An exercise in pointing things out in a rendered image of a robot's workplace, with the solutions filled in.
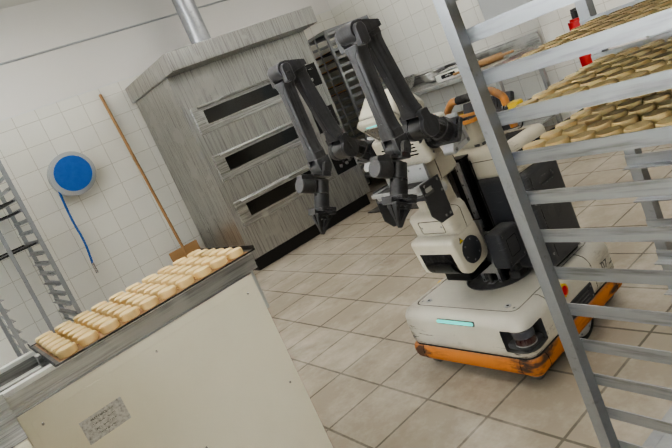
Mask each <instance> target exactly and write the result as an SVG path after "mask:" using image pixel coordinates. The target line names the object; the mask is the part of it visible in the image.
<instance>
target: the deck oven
mask: <svg viewBox="0 0 672 448"><path fill-rule="evenodd" d="M316 22H317V19H316V16H315V14H314V12H313V9H312V7H311V6H309V7H306V8H302V9H299V10H296V11H293V12H290V13H287V14H284V15H281V16H278V17H275V18H272V19H268V20H265V21H262V22H259V23H256V24H253V25H250V26H247V27H244V28H241V29H238V30H234V31H231V32H228V33H225V34H222V35H219V36H216V37H213V38H210V39H207V40H204V41H200V42H197V43H194V44H191V45H188V46H185V47H182V48H179V49H176V50H173V51H170V52H166V53H164V54H163V55H162V56H161V57H160V58H159V59H157V60H156V61H155V62H154V63H153V64H152V65H151V66H150V67H149V68H147V69H146V70H145V71H144V72H143V73H142V74H141V75H140V76H139V77H138V78H136V79H135V80H134V81H133V82H132V83H131V84H130V85H129V86H128V87H127V88H125V90H126V92H127V94H128V96H129V98H130V100H131V102H132V103H136V104H137V106H138V108H139V110H140V112H141V114H142V116H143V118H144V120H145V122H146V124H147V127H148V129H149V131H150V133H151V135H152V137H153V139H154V141H155V143H156V145H157V147H158V149H159V151H160V153H161V155H162V158H163V160H164V162H165V164H166V166H167V168H168V170H169V172H170V174H171V176H172V178H173V180H174V182H175V184H176V186H177V189H178V191H179V193H180V195H181V197H182V199H183V201H184V203H185V205H186V207H187V209H188V211H189V213H190V215H191V217H192V220H193V222H194V224H195V226H196V228H197V230H198V232H199V234H200V236H201V238H202V240H203V242H204V244H205V246H206V248H214V247H231V246H247V245H253V246H254V248H255V250H254V251H252V252H251V254H252V256H253V258H254V260H255V262H256V265H257V268H255V269H254V270H257V271H260V270H262V269H264V268H265V267H267V266H269V265H270V264H272V263H273V262H275V261H277V260H278V259H280V258H282V257H283V256H285V255H287V254H288V253H290V252H292V251H293V250H295V249H296V248H298V247H300V246H301V245H303V244H305V243H306V242H308V241H310V240H311V239H313V238H315V237H316V236H318V235H319V234H320V232H319V229H318V227H317V225H316V224H315V222H314V220H313V218H312V215H308V209H309V208H314V193H313V194H306V193H297V191H296V189H295V183H296V180H297V176H298V175H303V174H311V171H310V169H309V167H308V164H307V162H308V161H307V159H306V157H305V152H304V149H303V147H302V144H301V142H300V139H299V137H298V135H297V133H296V130H295V128H294V126H293V123H292V121H291V119H290V116H289V114H288V112H287V110H286V107H285V105H284V103H283V100H282V98H281V96H280V94H279V93H278V91H277V90H276V89H273V88H272V85H271V83H270V81H269V78H268V76H267V72H268V69H269V68H270V67H272V66H274V65H276V64H277V63H279V62H281V61H284V60H292V59H304V60H305V62H306V63H307V64H305V67H306V69H307V72H308V74H309V76H310V78H311V80H312V82H313V83H314V85H315V87H316V88H317V90H318V92H319V94H320V95H321V97H322V99H323V100H324V102H325V104H326V105H327V107H328V109H329V110H330V112H331V114H332V115H333V117H334V119H335V121H336V122H337V124H338V125H339V126H340V128H341V129H342V130H343V131H344V132H346V131H345V128H344V126H343V123H342V121H341V119H340V116H339V114H338V112H337V109H336V107H335V104H334V102H333V100H332V97H331V95H330V93H329V90H328V88H327V85H326V83H325V81H324V78H323V76H322V73H321V71H320V69H319V66H318V64H317V62H316V59H315V57H314V54H313V52H312V50H311V47H310V45H309V43H308V40H307V38H306V35H305V33H304V30H305V29H307V28H308V27H310V26H312V25H313V24H315V23H316ZM296 89H297V88H296ZM297 92H298V95H299V97H300V99H301V102H302V104H303V106H304V108H305V111H306V113H307V115H308V118H309V120H310V122H311V125H312V127H313V129H314V132H315V134H316V136H317V139H318V141H319V143H320V144H321V146H322V147H323V149H324V151H325V153H326V154H328V145H327V143H326V142H325V141H326V138H325V135H324V133H323V131H322V129H321V127H320V126H319V124H318V122H317V121H316V119H315V117H314V116H313V114H312V112H311V111H310V109H309V107H308V106H307V104H306V103H305V101H304V99H303V98H302V96H301V94H300V93H299V91H298V89H297ZM328 156H329V154H328ZM329 159H330V161H331V163H332V169H331V176H328V177H323V178H325V179H328V180H329V205H330V207H336V214H331V215H333V217H332V219H331V221H330V223H329V225H328V227H327V230H328V229H329V228H331V227H333V226H334V225H336V224H338V223H339V222H341V221H342V220H344V219H346V218H347V217H349V216H351V215H352V214H354V213H356V212H357V211H359V210H360V209H362V208H364V207H365V206H367V205H369V204H370V201H369V199H368V196H367V194H366V193H368V192H370V191H371V190H370V188H369V185H368V183H367V180H366V178H365V176H364V173H363V171H362V169H361V166H360V164H359V163H357V158H356V157H355V156H354V157H353V158H352V160H351V161H348V159H347V158H346V159H345V161H344V162H342V160H339V161H338V160H333V159H332V158H331V157H330V156H329Z"/></svg>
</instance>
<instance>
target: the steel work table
mask: <svg viewBox="0 0 672 448"><path fill-rule="evenodd" d="M540 45H542V43H541V40H540V37H539V34H538V31H535V32H533V33H530V34H527V35H525V36H522V37H520V38H517V39H514V40H512V41H509V42H506V43H504V44H501V45H498V46H496V47H493V48H490V49H488V50H485V51H482V52H480V53H477V54H475V55H476V58H477V59H478V61H479V60H482V59H484V58H487V57H489V56H492V55H494V54H497V53H499V52H502V54H503V53H505V52H508V51H510V50H517V49H520V48H521V50H519V51H517V52H515V53H513V54H511V55H509V56H507V57H504V58H503V59H501V60H499V61H496V62H494V63H491V64H489V65H486V66H484V67H481V68H480V69H481V71H484V70H487V69H490V68H493V67H496V66H499V65H502V64H505V63H507V62H509V61H511V60H514V59H516V58H519V57H521V56H522V55H523V54H525V53H527V52H529V51H532V50H534V49H537V48H539V46H540ZM539 72H540V75H541V77H542V80H543V83H544V86H545V89H547V88H549V86H551V84H550V81H549V78H548V75H547V72H546V70H545V68H542V69H539ZM424 74H426V73H424ZM424 74H421V75H419V76H416V77H415V82H414V86H413V87H412V88H411V89H410V90H411V92H412V93H414V94H415V95H417V96H420V95H423V94H426V93H429V92H432V91H435V90H438V89H441V88H444V87H447V86H450V85H453V84H456V83H459V82H462V81H463V80H462V77H461V75H459V76H456V77H454V78H451V79H448V80H445V81H443V82H440V83H437V81H436V82H433V83H426V82H424V81H423V80H422V79H421V78H420V76H422V75H424ZM495 84H496V86H497V89H499V90H501V91H503V92H506V91H505V89H504V86H503V83H502V81H499V82H496V83H495ZM554 116H555V117H556V120H557V123H558V124H559V123H561V122H562V121H563V118H562V115H561V113H559V114H554V115H550V116H545V117H541V118H536V119H532V120H527V121H523V126H527V125H531V124H536V123H539V124H543V123H545V122H546V121H548V120H550V119H551V118H553V117H554ZM523 126H522V127H523Z"/></svg>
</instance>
